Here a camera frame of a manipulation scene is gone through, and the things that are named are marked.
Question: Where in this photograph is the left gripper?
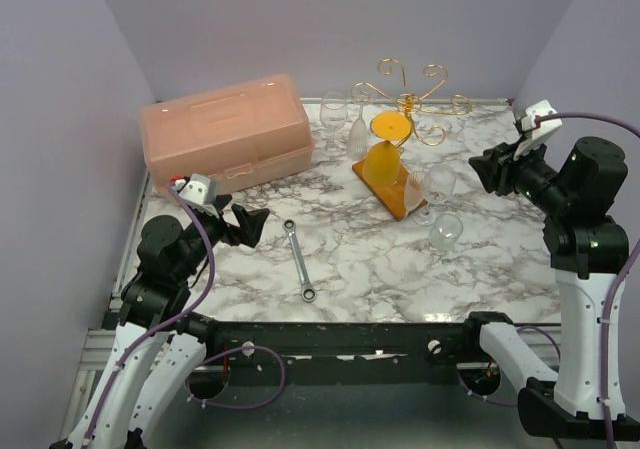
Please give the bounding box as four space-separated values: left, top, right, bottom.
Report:
176 195 269 281

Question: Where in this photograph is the yellow plastic wine glass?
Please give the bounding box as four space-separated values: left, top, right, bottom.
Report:
362 111 412 187

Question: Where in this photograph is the ribbed clear champagne flute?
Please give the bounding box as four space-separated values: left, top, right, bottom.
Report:
346 103 368 162

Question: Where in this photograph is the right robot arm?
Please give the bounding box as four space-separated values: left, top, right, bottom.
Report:
459 137 639 442

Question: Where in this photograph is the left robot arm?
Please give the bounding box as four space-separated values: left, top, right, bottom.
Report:
54 195 270 448

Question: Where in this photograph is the clear wine glass right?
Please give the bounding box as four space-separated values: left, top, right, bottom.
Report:
413 164 457 225

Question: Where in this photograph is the clear wine glass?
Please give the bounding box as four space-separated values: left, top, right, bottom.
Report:
413 164 457 225
319 91 348 156

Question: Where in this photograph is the clear wine glass back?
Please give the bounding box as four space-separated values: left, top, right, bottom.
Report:
319 91 348 156

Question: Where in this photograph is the pink plastic storage box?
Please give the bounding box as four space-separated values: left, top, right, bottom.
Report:
139 74 315 196

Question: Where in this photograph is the short clear goblet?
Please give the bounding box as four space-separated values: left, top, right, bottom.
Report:
429 214 464 250

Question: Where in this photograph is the silver ratchet wrench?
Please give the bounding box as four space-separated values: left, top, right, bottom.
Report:
283 219 317 303

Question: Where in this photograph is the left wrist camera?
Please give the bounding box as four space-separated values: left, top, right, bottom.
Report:
174 173 219 215

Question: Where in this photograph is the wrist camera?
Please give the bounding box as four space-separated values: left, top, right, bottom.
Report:
174 173 219 215
514 99 562 160

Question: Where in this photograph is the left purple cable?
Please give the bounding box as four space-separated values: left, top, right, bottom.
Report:
82 182 286 440

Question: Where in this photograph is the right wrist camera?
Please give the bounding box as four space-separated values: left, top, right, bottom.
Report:
514 99 562 160

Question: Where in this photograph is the gold wire glass rack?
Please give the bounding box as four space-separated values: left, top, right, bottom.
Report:
350 58 473 221

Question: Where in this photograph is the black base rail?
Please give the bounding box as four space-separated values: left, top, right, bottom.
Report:
164 311 526 388

